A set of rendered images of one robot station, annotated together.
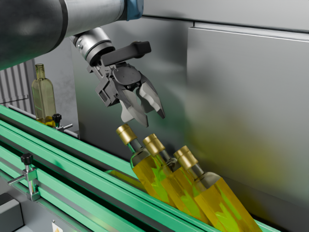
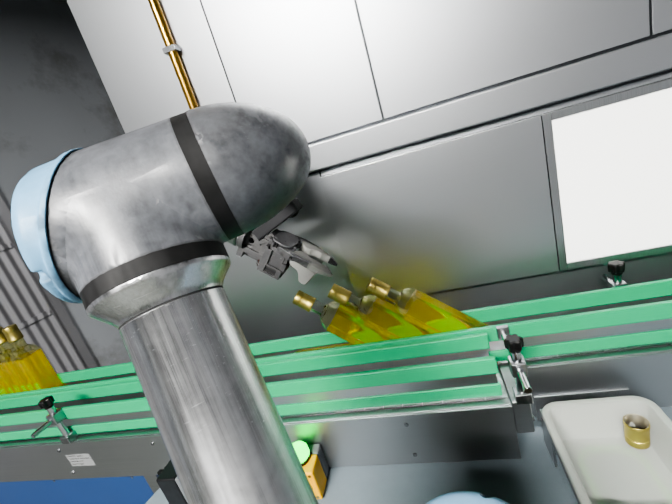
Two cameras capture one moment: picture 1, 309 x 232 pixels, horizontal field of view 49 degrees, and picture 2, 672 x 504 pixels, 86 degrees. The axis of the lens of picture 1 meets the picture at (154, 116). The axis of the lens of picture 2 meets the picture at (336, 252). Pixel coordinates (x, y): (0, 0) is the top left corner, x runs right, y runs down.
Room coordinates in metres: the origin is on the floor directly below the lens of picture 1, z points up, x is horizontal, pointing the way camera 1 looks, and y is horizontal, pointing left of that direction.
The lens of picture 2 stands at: (0.00, 0.27, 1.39)
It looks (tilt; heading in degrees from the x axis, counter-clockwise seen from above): 16 degrees down; 337
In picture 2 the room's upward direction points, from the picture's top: 17 degrees counter-clockwise
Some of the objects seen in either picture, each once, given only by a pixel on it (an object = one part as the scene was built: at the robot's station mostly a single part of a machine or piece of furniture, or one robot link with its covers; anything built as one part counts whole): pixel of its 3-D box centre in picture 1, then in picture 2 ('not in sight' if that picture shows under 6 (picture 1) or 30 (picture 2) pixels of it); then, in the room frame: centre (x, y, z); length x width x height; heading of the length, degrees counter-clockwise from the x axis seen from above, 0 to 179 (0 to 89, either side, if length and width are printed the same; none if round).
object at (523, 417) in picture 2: not in sight; (518, 398); (0.40, -0.17, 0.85); 0.09 x 0.04 x 0.07; 141
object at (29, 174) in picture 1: (22, 181); not in sight; (0.73, 0.34, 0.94); 0.07 x 0.04 x 0.13; 141
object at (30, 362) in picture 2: not in sight; (33, 367); (1.30, 0.76, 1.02); 0.06 x 0.06 x 0.28; 51
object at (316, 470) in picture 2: not in sight; (305, 473); (0.60, 0.22, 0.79); 0.07 x 0.07 x 0.07; 51
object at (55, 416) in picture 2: not in sight; (49, 428); (1.02, 0.69, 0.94); 0.07 x 0.04 x 0.13; 141
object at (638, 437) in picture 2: not in sight; (636, 431); (0.26, -0.28, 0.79); 0.04 x 0.04 x 0.04
